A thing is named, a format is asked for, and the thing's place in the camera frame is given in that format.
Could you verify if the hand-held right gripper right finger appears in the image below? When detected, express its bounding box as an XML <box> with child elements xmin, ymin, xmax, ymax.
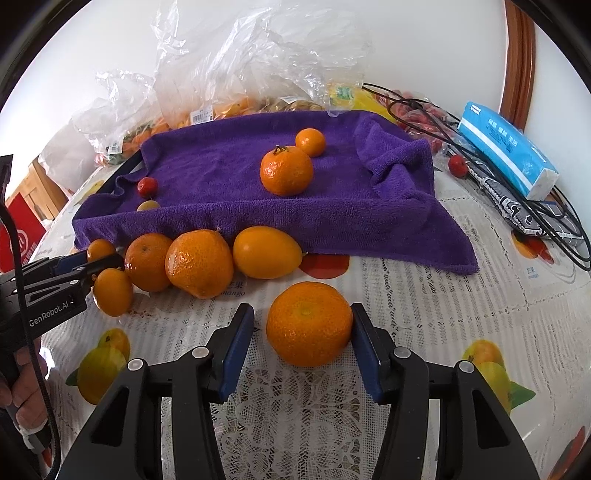
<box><xmin>350</xmin><ymin>302</ymin><xmax>541</xmax><ymax>480</ymax></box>

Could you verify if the black and white patterned pouch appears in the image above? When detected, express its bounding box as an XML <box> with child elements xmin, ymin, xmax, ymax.
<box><xmin>466</xmin><ymin>168</ymin><xmax>585</xmax><ymax>241</ymax></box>

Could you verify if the brown wooden door frame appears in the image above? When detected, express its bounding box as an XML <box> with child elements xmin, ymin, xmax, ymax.
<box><xmin>501</xmin><ymin>0</ymin><xmax>539</xmax><ymax>132</ymax></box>

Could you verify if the white plastic bag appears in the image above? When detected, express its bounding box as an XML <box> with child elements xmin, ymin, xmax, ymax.
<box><xmin>39</xmin><ymin>124</ymin><xmax>100</xmax><ymax>192</ymax></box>

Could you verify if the person's left hand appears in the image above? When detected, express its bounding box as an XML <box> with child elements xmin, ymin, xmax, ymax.
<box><xmin>0</xmin><ymin>344</ymin><xmax>49</xmax><ymax>437</ymax></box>

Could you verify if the small orange mandarin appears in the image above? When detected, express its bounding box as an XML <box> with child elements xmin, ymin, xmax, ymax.
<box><xmin>87</xmin><ymin>239</ymin><xmax>117</xmax><ymax>261</ymax></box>
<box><xmin>295</xmin><ymin>128</ymin><xmax>327</xmax><ymax>158</ymax></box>
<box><xmin>93</xmin><ymin>268</ymin><xmax>134</xmax><ymax>317</ymax></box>

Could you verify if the clear bag of leafy oranges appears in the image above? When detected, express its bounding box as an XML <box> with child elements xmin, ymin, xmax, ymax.
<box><xmin>69</xmin><ymin>69</ymin><xmax>160</xmax><ymax>167</ymax></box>

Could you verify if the black tray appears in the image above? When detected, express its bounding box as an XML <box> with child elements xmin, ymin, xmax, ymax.
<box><xmin>98</xmin><ymin>151</ymin><xmax>145</xmax><ymax>191</ymax></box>

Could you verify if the smooth oval orange fruit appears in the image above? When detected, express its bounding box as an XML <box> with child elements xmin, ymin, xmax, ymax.
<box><xmin>232</xmin><ymin>225</ymin><xmax>305</xmax><ymax>280</ymax></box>

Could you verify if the large bumpy orange mandarin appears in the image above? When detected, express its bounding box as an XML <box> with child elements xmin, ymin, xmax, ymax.
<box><xmin>165</xmin><ymin>229</ymin><xmax>235</xmax><ymax>299</ymax></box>

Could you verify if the wooden chair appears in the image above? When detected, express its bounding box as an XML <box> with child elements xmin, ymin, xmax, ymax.
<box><xmin>9</xmin><ymin>157</ymin><xmax>70</xmax><ymax>220</ymax></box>

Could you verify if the tangled black cable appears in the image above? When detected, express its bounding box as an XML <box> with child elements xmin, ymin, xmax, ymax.
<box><xmin>362</xmin><ymin>83</ymin><xmax>591</xmax><ymax>271</ymax></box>

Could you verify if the purple towel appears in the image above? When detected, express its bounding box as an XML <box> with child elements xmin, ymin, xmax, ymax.
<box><xmin>71</xmin><ymin>110</ymin><xmax>479</xmax><ymax>276</ymax></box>

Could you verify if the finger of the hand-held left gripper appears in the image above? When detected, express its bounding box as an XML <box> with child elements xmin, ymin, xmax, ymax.
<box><xmin>21</xmin><ymin>254</ymin><xmax>125</xmax><ymax>305</ymax></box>
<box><xmin>18</xmin><ymin>251</ymin><xmax>93</xmax><ymax>278</ymax></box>

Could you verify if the clear bag of red fruits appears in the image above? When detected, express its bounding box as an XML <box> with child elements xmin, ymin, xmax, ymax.
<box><xmin>369</xmin><ymin>88</ymin><xmax>458</xmax><ymax>155</ymax></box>

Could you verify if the clear bag of tan fruits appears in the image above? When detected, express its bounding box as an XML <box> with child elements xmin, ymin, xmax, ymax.
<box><xmin>259</xmin><ymin>95</ymin><xmax>326</xmax><ymax>114</ymax></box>

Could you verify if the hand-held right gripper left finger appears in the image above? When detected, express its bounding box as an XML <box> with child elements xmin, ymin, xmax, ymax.
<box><xmin>62</xmin><ymin>303</ymin><xmax>256</xmax><ymax>480</ymax></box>

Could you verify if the large clear bag of oranges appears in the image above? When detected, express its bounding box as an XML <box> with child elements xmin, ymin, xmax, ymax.
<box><xmin>152</xmin><ymin>0</ymin><xmax>370</xmax><ymax>132</ymax></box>

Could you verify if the orange mandarin with green stem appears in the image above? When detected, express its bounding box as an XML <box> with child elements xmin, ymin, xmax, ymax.
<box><xmin>260</xmin><ymin>145</ymin><xmax>315</xmax><ymax>197</ymax></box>

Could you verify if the yellow snack bag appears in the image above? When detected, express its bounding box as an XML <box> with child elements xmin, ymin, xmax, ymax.
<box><xmin>323</xmin><ymin>82</ymin><xmax>398</xmax><ymax>123</ymax></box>

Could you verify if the blue tissue pack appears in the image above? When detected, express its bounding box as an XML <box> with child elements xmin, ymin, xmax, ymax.
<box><xmin>457</xmin><ymin>100</ymin><xmax>560</xmax><ymax>201</ymax></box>

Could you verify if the red paper bag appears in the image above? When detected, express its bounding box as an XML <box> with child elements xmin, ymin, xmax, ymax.
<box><xmin>0</xmin><ymin>191</ymin><xmax>47</xmax><ymax>275</ymax></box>

